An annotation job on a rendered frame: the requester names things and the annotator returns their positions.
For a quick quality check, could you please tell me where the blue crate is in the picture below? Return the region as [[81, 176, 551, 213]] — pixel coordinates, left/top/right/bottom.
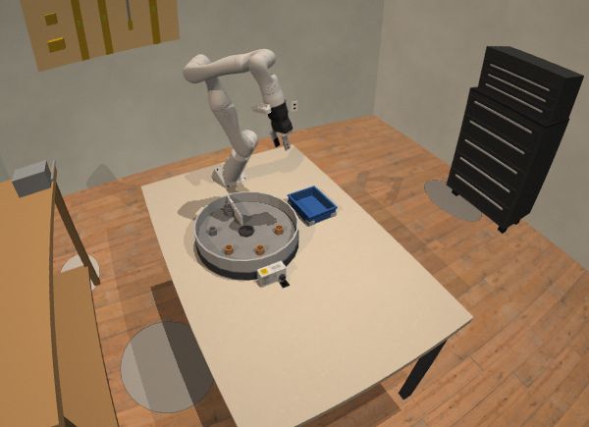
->
[[288, 186, 338, 226]]

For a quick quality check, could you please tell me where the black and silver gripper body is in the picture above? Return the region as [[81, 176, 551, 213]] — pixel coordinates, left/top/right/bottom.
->
[[251, 89, 293, 133]]

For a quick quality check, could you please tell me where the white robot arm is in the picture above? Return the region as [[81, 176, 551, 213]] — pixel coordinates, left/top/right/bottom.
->
[[183, 49, 281, 182]]

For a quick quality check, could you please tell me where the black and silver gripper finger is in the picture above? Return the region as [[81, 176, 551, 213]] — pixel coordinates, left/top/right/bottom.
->
[[282, 131, 293, 150], [270, 131, 280, 147]]

